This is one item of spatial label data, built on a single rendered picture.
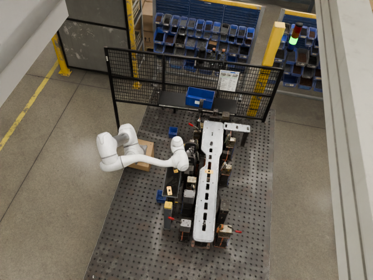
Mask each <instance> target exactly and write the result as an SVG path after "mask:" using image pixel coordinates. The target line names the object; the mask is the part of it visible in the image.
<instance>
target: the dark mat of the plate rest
mask: <svg viewBox="0 0 373 280"><path fill-rule="evenodd" d="M180 173H181V171H180V170H178V172H177V173H174V170H173V167H168V168H167V173H166V178H165V183H164V189H163V195H164V196H172V197H177V194H178V187H179V180H180ZM169 186H171V189H172V195H168V192H167V187H169Z"/></svg>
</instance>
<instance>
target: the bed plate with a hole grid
mask: <svg viewBox="0 0 373 280"><path fill-rule="evenodd" d="M173 110H174V109H172V108H165V110H162V107H155V106H147V107H146V110H145V112H144V116H143V118H142V122H141V124H140V126H139V129H138V131H137V138H138V139H141V140H144V141H149V142H153V143H154V158H156V159H159V160H162V161H166V160H168V159H169V158H171V157H172V154H171V147H170V144H171V141H172V138H169V127H177V128H178V131H177V136H179V137H181V138H182V140H183V144H185V143H187V142H190V140H194V139H193V135H194V127H192V126H190V125H188V123H191V124H193V125H194V126H196V124H197V119H198V112H194V111H186V110H181V109H176V112H178V113H177V114H173V113H172V111H173ZM230 118H231V121H228V123H235V124H243V125H249V126H250V132H249V134H248V136H247V139H246V142H245V143H247V148H245V147H238V142H241V140H242V137H243V134H244V132H236V131H233V132H234V136H233V138H236V144H235V147H234V150H233V154H232V158H231V161H227V164H228V165H232V172H231V175H230V178H229V179H228V180H229V181H228V185H227V187H218V189H217V198H216V211H218V208H219V205H220V200H221V198H222V199H229V213H228V214H227V216H226V219H225V225H230V226H232V230H235V231H236V230H237V231H242V233H236V232H233V231H232V234H231V236H230V239H228V240H229V241H228V240H227V242H228V243H227V245H228V246H227V247H226V248H227V249H224V248H220V247H219V248H217V247H214V246H213V242H211V243H210V249H202V248H194V247H191V242H192V241H194V240H193V226H194V216H195V206H196V196H197V190H198V180H199V171H200V169H201V168H202V167H203V163H204V157H203V154H204V153H203V152H202V151H201V141H200V146H199V148H198V153H199V158H200V161H199V165H198V174H197V176H195V175H194V177H196V186H195V190H196V195H195V200H194V208H192V218H187V217H182V215H181V214H180V213H181V210H182V209H183V208H182V203H175V207H173V209H172V216H171V217H172V218H174V219H176V220H178V221H181V219H187V220H191V225H190V232H189V234H188V235H189V238H188V242H189V244H185V243H183V242H179V237H178V234H179V233H180V223H178V222H177V221H174V220H171V223H172V227H171V230H166V229H163V227H164V209H163V207H164V204H165V203H158V202H157V200H156V196H157V190H163V186H164V180H165V174H166V171H167V167H160V166H155V165H151V168H150V170H149V172H147V171H143V170H140V169H136V168H132V167H127V166H126V167H124V169H123V172H122V175H121V177H120V180H119V183H118V186H117V189H116V191H115V194H114V197H113V199H112V202H111V204H110V208H109V210H108V213H107V216H106V218H105V221H104V224H103V228H102V229H101V232H100V234H99V238H98V240H97V242H96V246H95V248H94V251H93V253H92V256H91V259H90V262H89V264H88V267H87V270H86V272H85V275H84V278H83V280H269V267H270V264H269V262H270V238H271V209H272V207H271V206H272V204H271V202H272V193H273V164H274V162H273V160H274V135H275V133H274V132H275V110H274V109H271V108H270V109H269V113H268V115H267V118H266V120H265V123H263V122H261V121H262V120H259V119H248V118H242V117H233V116H230ZM202 135H203V129H202V134H201V140H202ZM195 163H196V158H195ZM195 169H196V164H195ZM194 174H195V171H194Z"/></svg>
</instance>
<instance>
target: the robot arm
mask: <svg viewBox="0 0 373 280"><path fill-rule="evenodd" d="M121 145H123V147H124V156H119V157H118V155H117V147H119V146H121ZM97 147H98V151H99V154H100V156H101V158H102V161H101V162H100V165H99V166H100V168H101V170H102V171H105V172H112V171H117V170H120V169H122V168H124V167H126V166H128V165H130V164H132V163H135V164H136V165H137V164H138V162H144V163H149V164H152V165H155V166H160V167H173V168H174V170H175V168H177V169H178V170H180V171H186V170H187V169H188V167H189V160H188V156H187V154H186V152H185V149H184V144H183V140H182V138H181V137H179V136H176V137H173V139H172V141H171V144H170V147H171V154H172V157H171V158H169V159H168V160H166V161H162V160H159V159H156V158H153V157H150V156H146V151H147V147H148V146H147V145H141V144H139V143H138V139H137V135H136V132H135V130H134V128H133V126H132V125H131V124H124V125H121V126H120V127H119V133H118V135H117V136H114V137H112V135H111V134H110V133H108V132H104V133H101V134H99V135H97Z"/></svg>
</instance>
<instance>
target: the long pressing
mask: <svg viewBox="0 0 373 280"><path fill-rule="evenodd" d="M212 132H213V133H212ZM212 134H213V135H212ZM223 134H224V124H223V123H222V122H214V121H204V125H203V135H202V140H201V151H202V152H203V153H204V154H205V155H206V160H205V166H204V167H203V168H201V169H200V171H199V180H198V190H197V196H196V206H195V216H194V226H193V240H195V241H198V242H206V243H211V242H213V240H214V230H215V214H216V198H217V189H218V172H219V157H220V155H221V154H222V151H223ZM211 141H213V145H212V146H211V145H210V142H211ZM210 148H211V149H212V152H209V149H210ZM209 155H211V156H212V157H211V159H209ZM208 162H211V170H212V171H213V174H211V173H210V182H206V180H207V173H205V169H208ZM206 184H209V190H206ZM206 193H208V194H209V196H208V200H206V199H205V194H206ZM204 203H207V204H208V209H207V210H205V209H204ZM204 213H207V216H206V223H204V224H206V229H205V231H202V227H203V222H204V220H203V215H204Z"/></svg>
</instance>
